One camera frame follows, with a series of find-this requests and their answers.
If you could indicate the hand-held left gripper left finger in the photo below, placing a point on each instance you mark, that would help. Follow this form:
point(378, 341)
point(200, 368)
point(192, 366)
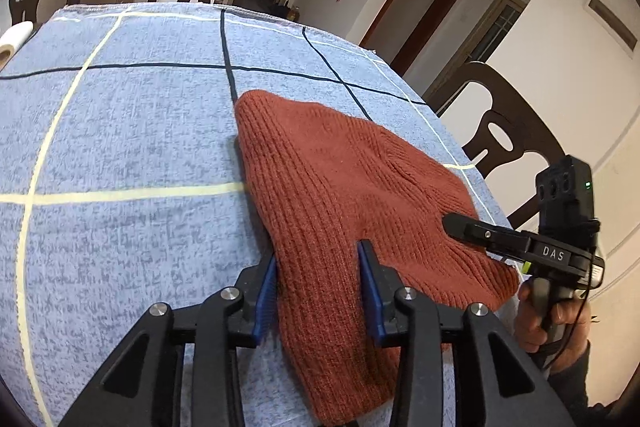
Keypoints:
point(266, 299)

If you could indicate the person's right hand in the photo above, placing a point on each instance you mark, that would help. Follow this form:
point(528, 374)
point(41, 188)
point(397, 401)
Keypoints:
point(527, 327)

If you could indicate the interior window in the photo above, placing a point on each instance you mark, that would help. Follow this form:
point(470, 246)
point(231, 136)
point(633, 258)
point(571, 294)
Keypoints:
point(500, 24)

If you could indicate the blue checked blanket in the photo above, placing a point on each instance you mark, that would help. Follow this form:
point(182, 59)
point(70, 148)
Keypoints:
point(125, 132)

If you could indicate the yellow bottle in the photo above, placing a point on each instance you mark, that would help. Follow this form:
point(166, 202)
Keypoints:
point(293, 13)

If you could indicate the rust red knit sweater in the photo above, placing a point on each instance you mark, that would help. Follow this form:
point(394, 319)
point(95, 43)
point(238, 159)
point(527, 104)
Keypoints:
point(340, 187)

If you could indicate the wall vent grille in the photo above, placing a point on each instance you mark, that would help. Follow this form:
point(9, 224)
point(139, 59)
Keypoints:
point(612, 23)

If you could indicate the person's right forearm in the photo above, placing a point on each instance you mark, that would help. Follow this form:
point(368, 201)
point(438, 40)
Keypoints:
point(575, 387)

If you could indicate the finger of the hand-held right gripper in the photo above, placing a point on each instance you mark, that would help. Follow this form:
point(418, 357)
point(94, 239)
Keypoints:
point(475, 233)

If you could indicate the white rolled cloth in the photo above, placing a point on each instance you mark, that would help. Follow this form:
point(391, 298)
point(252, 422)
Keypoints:
point(21, 34)

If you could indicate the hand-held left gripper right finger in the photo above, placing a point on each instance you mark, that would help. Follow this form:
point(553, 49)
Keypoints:
point(368, 292)

